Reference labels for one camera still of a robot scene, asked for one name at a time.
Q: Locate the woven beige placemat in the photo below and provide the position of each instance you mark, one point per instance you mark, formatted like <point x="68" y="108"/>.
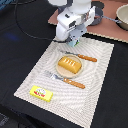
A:
<point x="69" y="102"/>

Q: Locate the yellow butter box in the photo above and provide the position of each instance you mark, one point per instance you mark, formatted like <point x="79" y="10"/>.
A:
<point x="41" y="93"/>

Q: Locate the beige round plate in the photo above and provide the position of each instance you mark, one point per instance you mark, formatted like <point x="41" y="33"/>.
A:
<point x="65" y="73"/>

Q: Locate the black round lid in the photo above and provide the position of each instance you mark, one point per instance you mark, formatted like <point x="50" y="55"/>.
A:
<point x="98" y="4"/>

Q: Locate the pink brown mat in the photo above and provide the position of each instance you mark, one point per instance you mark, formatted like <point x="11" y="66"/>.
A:
<point x="106" y="28"/>

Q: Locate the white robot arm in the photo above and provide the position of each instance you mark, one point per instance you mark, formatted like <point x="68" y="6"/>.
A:
<point x="76" y="6"/>

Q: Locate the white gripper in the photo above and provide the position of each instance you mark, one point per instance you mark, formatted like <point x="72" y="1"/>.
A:
<point x="71" y="26"/>

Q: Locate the light blue toy cup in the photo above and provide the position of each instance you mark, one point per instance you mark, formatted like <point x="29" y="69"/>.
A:
<point x="74" y="42"/>

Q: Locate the beige pan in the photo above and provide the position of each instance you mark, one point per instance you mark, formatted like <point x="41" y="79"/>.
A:
<point x="122" y="15"/>

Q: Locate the knife with orange handle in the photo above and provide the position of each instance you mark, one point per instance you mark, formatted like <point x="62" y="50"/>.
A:
<point x="80" y="56"/>

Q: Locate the orange toy bread loaf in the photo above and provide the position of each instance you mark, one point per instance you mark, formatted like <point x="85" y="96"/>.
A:
<point x="69" y="64"/>

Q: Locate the fork with orange handle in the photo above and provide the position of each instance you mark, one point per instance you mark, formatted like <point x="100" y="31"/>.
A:
<point x="66" y="80"/>

